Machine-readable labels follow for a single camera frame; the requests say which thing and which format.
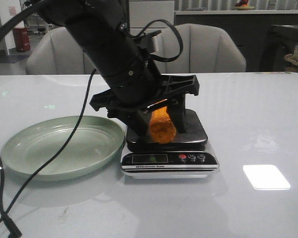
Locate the orange corn cob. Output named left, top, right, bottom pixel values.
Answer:
left=149, top=107, right=176, bottom=144

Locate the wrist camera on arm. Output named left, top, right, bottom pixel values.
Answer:
left=131, top=30, right=161, bottom=53

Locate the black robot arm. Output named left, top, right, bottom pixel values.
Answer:
left=32, top=0, right=199, bottom=136

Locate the dark side table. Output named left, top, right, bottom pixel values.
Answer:
left=259, top=25, right=298, bottom=72

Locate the red trash bin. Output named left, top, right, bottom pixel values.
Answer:
left=13, top=27, right=31, bottom=52

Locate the beige chair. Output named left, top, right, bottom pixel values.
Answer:
left=25, top=27, right=95, bottom=75
left=155, top=23, right=246, bottom=74

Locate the fruit bowl on counter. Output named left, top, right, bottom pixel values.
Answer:
left=233, top=0, right=255, bottom=10

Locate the white drawer cabinet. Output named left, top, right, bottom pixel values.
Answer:
left=128, top=0, right=175, bottom=35

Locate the digital kitchen scale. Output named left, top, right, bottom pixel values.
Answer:
left=120, top=109, right=220, bottom=179

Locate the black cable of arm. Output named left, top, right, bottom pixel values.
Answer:
left=0, top=0, right=97, bottom=238

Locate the pink wall notice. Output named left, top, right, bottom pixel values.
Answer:
left=8, top=6, right=17, bottom=16

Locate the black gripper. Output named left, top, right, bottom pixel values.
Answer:
left=90, top=75, right=199, bottom=136

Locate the light green plate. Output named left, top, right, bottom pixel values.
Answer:
left=1, top=116, right=125, bottom=181

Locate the left beige chair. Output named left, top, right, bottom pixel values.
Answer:
left=25, top=27, right=95, bottom=75

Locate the dark counter with white top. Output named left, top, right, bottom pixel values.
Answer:
left=175, top=10, right=298, bottom=72

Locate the right beige chair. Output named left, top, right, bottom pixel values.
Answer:
left=155, top=23, right=246, bottom=74

